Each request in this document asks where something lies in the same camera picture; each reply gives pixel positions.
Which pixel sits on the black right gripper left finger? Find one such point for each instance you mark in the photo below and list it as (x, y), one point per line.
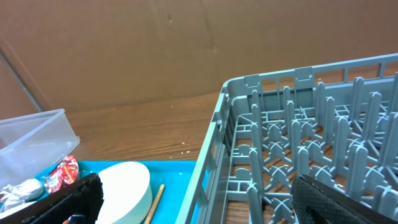
(82, 199)

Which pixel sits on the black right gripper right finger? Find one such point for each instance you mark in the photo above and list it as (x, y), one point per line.
(315, 202)

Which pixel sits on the red snack wrapper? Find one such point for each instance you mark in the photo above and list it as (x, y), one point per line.
(65, 173)

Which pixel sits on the white bowl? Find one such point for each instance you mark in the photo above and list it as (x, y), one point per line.
(127, 193)

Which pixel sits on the wooden chopstick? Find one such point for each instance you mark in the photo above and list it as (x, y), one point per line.
(154, 205)

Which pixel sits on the white tissue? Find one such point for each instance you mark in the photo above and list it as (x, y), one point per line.
(15, 195)

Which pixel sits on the white plate with food scraps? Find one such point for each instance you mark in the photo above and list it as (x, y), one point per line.
(15, 209)

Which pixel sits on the clear plastic bin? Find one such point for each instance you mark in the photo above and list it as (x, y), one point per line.
(31, 143)

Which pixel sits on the grey plastic dish rack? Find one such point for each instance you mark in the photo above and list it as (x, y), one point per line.
(336, 122)

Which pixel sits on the teal plastic tray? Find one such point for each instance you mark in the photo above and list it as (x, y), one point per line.
(175, 175)

